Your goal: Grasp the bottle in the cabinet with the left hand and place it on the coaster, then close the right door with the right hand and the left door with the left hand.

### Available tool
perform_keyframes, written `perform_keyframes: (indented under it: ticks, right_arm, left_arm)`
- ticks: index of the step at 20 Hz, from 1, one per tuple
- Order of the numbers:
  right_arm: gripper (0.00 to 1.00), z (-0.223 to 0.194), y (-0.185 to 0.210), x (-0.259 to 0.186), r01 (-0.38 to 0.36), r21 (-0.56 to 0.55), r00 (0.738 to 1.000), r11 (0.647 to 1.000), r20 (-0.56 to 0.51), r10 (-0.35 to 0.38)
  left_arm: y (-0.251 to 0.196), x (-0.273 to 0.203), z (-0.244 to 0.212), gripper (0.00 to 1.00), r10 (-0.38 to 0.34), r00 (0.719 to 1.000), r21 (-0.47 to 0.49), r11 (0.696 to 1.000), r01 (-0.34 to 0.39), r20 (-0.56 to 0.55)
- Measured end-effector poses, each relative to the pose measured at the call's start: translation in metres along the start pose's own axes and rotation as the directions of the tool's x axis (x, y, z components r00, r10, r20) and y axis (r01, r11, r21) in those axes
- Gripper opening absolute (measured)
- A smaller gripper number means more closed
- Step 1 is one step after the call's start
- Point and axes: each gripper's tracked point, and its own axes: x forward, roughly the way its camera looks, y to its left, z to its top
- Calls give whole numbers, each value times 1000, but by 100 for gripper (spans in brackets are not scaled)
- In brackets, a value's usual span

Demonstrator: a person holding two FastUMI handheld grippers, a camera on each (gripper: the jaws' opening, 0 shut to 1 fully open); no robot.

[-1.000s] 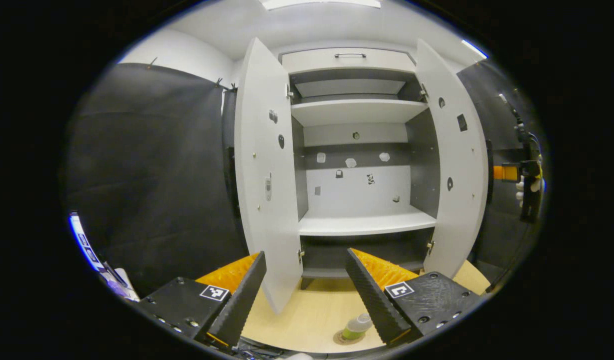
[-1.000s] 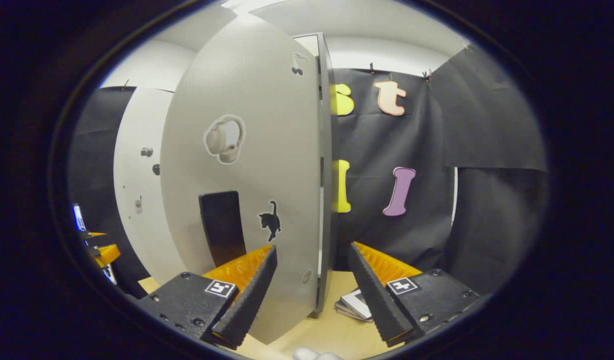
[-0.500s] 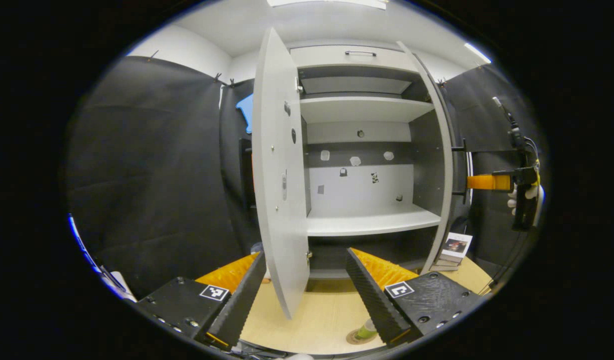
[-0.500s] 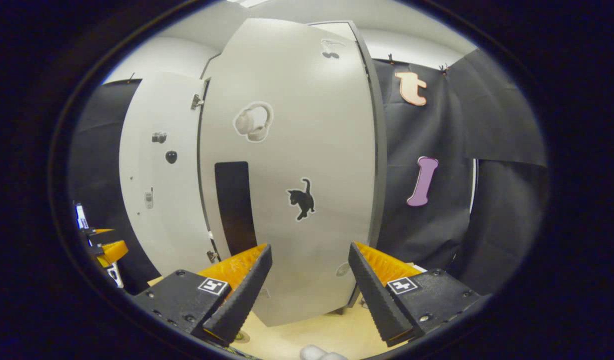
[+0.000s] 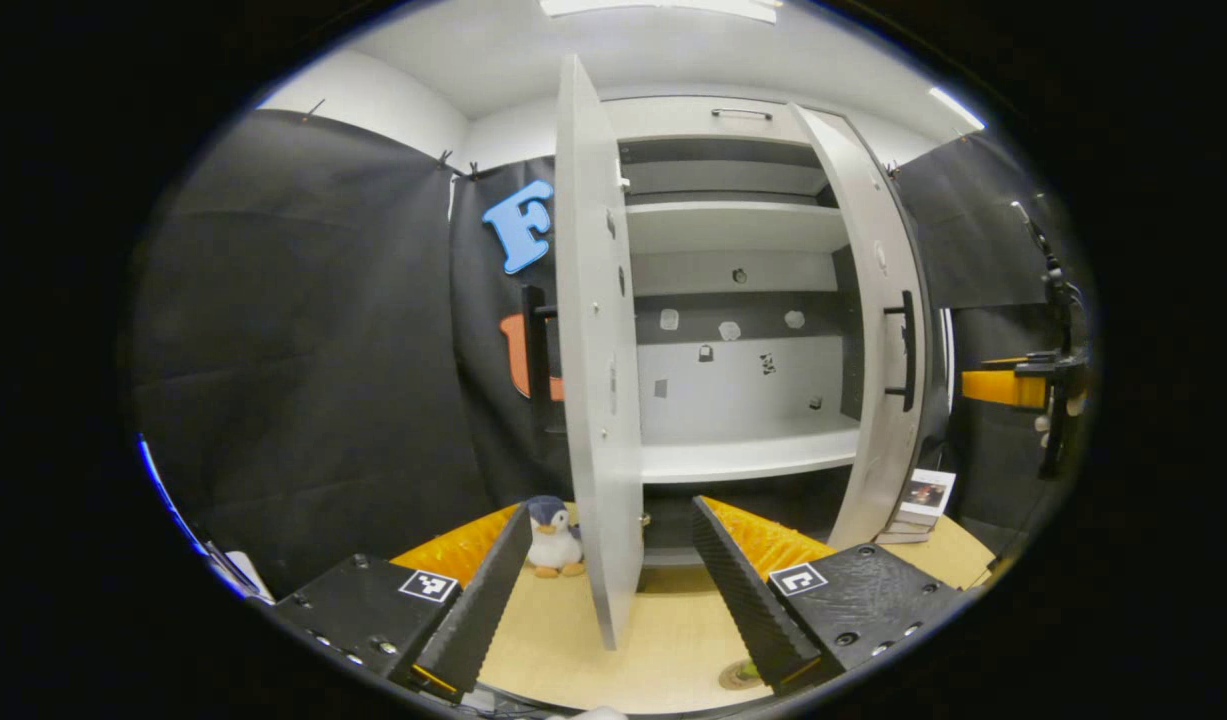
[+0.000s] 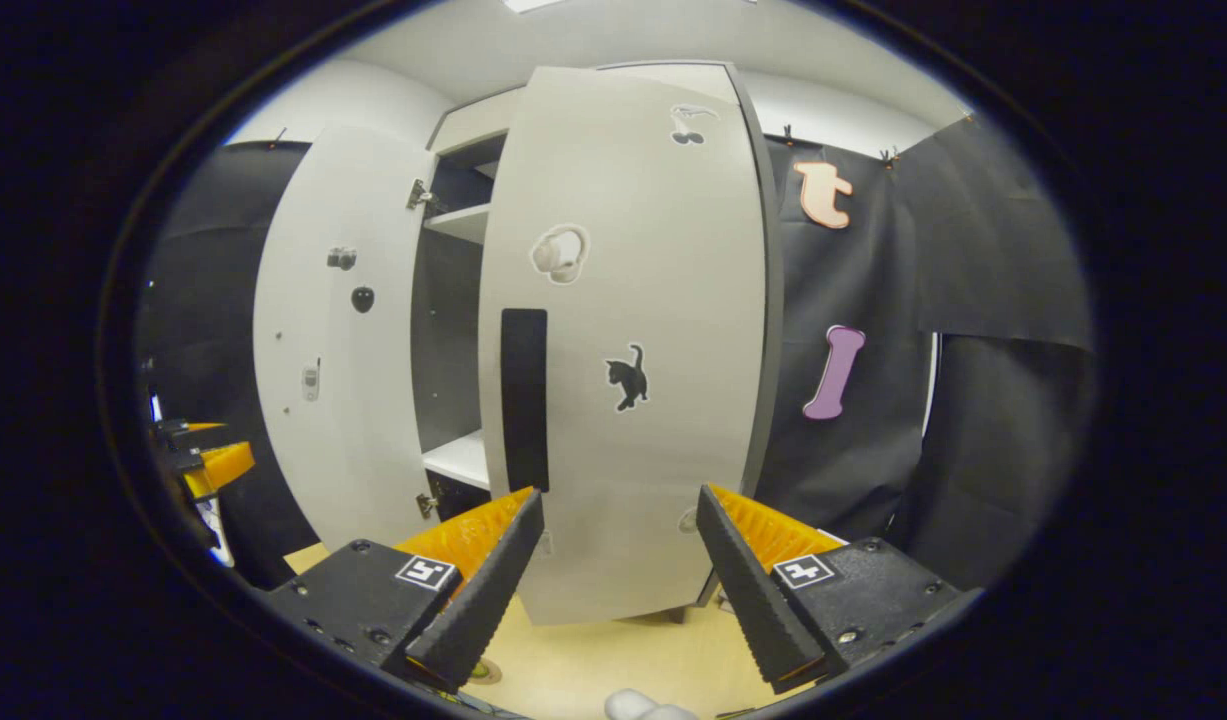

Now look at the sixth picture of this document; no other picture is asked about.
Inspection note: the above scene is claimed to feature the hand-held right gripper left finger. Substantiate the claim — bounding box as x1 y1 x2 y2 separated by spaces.
268 487 546 694

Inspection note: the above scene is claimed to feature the white cabinet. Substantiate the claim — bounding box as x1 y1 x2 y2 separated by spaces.
411 60 786 626

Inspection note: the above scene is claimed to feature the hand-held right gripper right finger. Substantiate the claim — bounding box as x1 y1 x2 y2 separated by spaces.
698 485 982 694

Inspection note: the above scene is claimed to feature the white cabinet door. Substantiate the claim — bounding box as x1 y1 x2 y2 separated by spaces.
478 62 774 626
253 125 440 551

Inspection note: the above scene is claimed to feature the black backdrop cloth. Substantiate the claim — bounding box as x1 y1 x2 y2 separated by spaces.
753 115 1096 591
138 140 319 589

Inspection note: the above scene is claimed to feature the white cabinet shelf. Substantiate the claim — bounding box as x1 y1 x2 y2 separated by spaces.
423 430 492 492
423 203 492 245

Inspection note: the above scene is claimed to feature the black door handle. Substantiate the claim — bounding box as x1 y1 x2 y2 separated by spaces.
500 308 551 493

